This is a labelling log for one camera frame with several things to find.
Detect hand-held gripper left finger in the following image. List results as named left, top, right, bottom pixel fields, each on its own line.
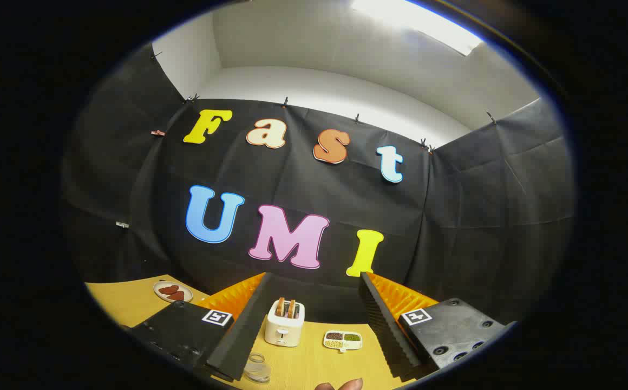
left=122, top=272, right=275, bottom=382

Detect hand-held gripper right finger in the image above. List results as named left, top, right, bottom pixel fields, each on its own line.
left=358, top=272, right=516, bottom=381

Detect clear plastic bottle green label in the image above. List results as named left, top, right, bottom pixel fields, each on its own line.
left=244, top=353, right=271, bottom=384

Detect white toaster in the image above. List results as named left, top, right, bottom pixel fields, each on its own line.
left=264, top=298, right=305, bottom=347

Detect white divided dish with beans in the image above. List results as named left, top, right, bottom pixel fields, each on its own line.
left=323, top=330, right=363, bottom=353

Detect wooden table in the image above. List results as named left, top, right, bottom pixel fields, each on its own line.
left=86, top=279, right=417, bottom=390

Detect small white plate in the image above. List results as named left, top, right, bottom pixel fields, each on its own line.
left=153, top=280, right=194, bottom=303

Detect black backdrop cloth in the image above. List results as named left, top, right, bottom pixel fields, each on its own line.
left=60, top=43, right=577, bottom=326

